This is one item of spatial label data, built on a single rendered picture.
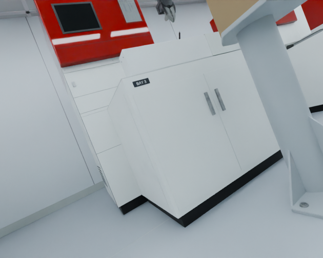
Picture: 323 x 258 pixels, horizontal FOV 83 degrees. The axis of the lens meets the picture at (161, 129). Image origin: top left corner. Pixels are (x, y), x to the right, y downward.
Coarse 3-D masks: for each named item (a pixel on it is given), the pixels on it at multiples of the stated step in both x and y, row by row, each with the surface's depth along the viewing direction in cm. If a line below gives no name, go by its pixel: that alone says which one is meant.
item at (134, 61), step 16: (128, 48) 92; (144, 48) 95; (160, 48) 99; (176, 48) 103; (192, 48) 107; (208, 48) 112; (128, 64) 90; (144, 64) 94; (160, 64) 97; (176, 64) 102
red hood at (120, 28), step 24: (48, 0) 135; (72, 0) 141; (96, 0) 149; (120, 0) 157; (48, 24) 132; (72, 24) 138; (96, 24) 146; (120, 24) 154; (144, 24) 163; (72, 48) 136; (96, 48) 143; (120, 48) 151
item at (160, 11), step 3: (159, 0) 109; (162, 0) 108; (165, 0) 108; (168, 0) 109; (171, 0) 110; (159, 3) 110; (165, 3) 108; (168, 3) 109; (171, 3) 110; (156, 6) 114; (159, 6) 112; (168, 6) 110; (156, 9) 115; (159, 9) 113; (159, 12) 113; (162, 12) 114
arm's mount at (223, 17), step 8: (208, 0) 86; (216, 0) 82; (224, 0) 79; (232, 0) 76; (240, 0) 74; (248, 0) 71; (256, 0) 69; (216, 8) 84; (224, 8) 81; (232, 8) 78; (240, 8) 75; (248, 8) 72; (216, 16) 85; (224, 16) 82; (232, 16) 79; (216, 24) 86; (224, 24) 83
